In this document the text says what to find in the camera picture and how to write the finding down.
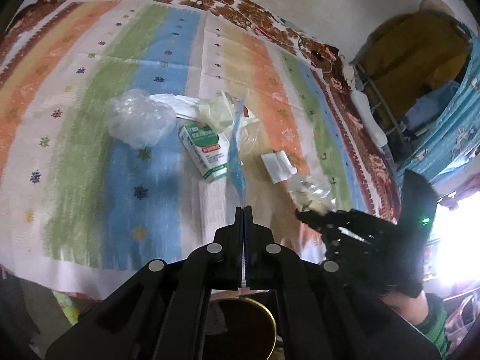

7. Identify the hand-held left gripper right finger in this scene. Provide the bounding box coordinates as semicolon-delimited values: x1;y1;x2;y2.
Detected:
244;206;443;360

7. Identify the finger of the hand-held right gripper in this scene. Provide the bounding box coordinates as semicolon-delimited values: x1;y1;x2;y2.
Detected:
295;208;399;241
320;228;376;271

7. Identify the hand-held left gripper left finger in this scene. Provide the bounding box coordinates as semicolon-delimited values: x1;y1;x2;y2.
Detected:
45;206;245;360

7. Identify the clear wrapper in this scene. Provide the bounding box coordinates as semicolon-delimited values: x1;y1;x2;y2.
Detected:
287;174;336;216

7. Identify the dark round bin gold rim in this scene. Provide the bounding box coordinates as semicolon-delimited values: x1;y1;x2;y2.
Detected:
210;296;280;360

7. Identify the blue plastic strip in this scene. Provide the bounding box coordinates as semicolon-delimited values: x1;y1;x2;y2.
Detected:
225;95;248;209

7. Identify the large white tissue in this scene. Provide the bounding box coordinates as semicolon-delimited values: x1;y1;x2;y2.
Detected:
150;93;205;121

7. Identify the person's right forearm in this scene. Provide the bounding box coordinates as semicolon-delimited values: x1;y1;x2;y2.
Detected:
382;290;451;360

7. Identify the small folded white tissue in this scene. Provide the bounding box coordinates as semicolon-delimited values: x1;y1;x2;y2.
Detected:
260;150;297;184

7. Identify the white foam pad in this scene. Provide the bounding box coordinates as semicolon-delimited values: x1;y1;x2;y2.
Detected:
350;92;387;147

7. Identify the green white medicine box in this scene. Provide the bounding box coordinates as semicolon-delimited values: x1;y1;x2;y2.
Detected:
178;122;231;184

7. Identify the flat clear plastic bag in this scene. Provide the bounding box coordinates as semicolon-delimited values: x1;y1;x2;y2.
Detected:
240;109;263;158

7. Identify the metal rack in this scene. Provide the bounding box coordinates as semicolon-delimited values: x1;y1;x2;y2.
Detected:
354;64;409;147

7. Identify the blue patterned cloth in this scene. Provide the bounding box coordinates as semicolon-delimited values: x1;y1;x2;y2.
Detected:
403;22;480;188

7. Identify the light blue bag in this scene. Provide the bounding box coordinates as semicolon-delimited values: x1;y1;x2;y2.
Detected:
405;82;460;136

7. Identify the cream rubber glove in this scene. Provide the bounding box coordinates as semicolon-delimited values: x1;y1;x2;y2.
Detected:
193;90;259;132

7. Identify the crumpled clear plastic bag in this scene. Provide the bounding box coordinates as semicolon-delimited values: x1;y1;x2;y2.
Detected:
107;88;177;149

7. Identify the yellow garment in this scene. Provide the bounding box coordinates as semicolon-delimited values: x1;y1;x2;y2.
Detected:
362;13;469;117

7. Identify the green patterned cloth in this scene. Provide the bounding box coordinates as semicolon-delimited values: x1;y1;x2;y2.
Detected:
52;289;81;327

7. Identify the striped colourful bed sheet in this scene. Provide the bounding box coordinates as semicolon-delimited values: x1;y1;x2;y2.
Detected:
0;0;402;301

